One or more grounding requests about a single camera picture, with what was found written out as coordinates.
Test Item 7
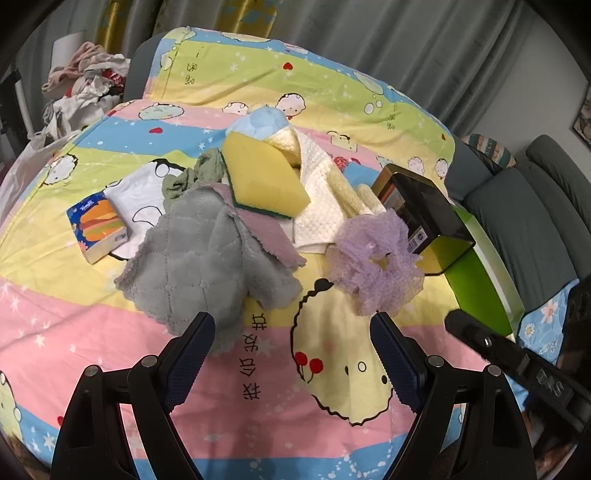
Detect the yellow sponge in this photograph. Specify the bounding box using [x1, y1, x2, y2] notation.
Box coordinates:
[221, 131, 312, 220]

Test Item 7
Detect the blue floral sheet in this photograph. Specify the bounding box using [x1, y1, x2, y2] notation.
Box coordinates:
[515, 277, 583, 365]

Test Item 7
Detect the pale yellow fluffy towel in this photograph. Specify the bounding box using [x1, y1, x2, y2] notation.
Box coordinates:
[265, 128, 303, 169]

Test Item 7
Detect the grey chair back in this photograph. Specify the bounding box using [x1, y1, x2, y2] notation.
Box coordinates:
[124, 34, 163, 101]

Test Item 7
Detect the grey quilted cloth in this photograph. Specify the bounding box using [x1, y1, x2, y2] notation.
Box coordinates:
[114, 187, 303, 356]

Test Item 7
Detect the cartoon printed blanket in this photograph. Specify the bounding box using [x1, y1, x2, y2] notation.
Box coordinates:
[0, 25, 522, 480]

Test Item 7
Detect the black tin box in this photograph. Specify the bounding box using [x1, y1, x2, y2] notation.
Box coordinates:
[372, 163, 476, 277]

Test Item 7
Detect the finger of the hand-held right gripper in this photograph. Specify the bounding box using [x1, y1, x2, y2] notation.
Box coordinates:
[445, 309, 529, 376]

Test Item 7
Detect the light blue cloth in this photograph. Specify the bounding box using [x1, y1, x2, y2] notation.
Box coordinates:
[225, 105, 289, 139]

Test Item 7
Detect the pile of clothes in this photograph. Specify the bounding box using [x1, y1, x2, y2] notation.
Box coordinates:
[41, 41, 132, 139]

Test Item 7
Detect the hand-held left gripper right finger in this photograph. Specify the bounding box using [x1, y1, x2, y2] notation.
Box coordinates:
[369, 311, 539, 480]

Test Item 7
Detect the mauve cloth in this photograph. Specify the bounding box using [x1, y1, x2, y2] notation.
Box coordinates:
[203, 182, 308, 268]

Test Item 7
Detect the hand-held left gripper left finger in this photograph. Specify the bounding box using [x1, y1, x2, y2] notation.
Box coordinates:
[50, 311, 217, 480]

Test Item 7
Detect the grey sofa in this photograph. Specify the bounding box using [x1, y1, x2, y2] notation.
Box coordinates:
[445, 134, 591, 315]

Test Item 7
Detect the pale yellow ribbed cloth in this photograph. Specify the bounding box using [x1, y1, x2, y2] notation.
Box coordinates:
[323, 161, 386, 217]

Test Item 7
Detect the striped pillow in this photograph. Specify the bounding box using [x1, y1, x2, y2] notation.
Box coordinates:
[464, 134, 518, 174]

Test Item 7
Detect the white cartoon printed cloth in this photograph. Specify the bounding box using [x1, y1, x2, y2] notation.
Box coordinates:
[102, 159, 185, 261]

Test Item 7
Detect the burger print tissue pack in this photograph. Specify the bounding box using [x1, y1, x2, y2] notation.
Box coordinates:
[66, 194, 132, 265]

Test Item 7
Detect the green box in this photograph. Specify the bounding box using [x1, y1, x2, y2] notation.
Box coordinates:
[445, 203, 527, 337]

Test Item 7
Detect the purple mesh bath pouf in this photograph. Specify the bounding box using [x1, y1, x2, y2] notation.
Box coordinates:
[327, 208, 424, 317]

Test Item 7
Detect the framed wall picture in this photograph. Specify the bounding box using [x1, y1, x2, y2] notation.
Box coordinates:
[573, 88, 591, 148]

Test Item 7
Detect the green cloth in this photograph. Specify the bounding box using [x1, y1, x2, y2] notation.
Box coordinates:
[161, 148, 232, 208]

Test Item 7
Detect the grey curtain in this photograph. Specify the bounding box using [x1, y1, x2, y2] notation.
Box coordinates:
[14, 0, 532, 125]

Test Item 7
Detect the white waffle towel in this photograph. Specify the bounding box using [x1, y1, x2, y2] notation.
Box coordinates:
[291, 131, 361, 252]

